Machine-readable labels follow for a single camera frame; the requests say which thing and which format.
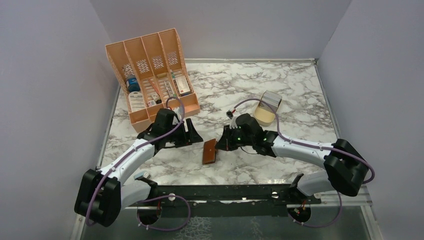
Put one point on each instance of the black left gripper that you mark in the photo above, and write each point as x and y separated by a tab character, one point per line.
188	137

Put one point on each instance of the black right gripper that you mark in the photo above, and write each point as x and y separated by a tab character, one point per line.
225	143

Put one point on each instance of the brown leather card holder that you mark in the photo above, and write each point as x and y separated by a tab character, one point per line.
209	153

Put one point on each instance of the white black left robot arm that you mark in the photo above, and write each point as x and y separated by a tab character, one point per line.
103	193

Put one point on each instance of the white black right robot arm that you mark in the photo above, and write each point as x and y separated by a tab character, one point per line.
343	168

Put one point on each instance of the beige oval card tray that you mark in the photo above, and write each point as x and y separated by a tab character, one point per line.
265	112

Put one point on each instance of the white red card box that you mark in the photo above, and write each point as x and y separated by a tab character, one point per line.
182	85

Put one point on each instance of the white label packet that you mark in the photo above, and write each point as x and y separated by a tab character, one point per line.
136	101

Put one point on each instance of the blue round tape roll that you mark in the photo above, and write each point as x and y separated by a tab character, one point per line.
132	84

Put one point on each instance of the orange plastic desk organizer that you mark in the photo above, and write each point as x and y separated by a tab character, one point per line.
155	60

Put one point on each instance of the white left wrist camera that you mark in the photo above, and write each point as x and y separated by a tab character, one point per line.
178	116

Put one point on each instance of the black metal mounting rail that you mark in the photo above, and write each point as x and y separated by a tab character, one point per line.
237	200

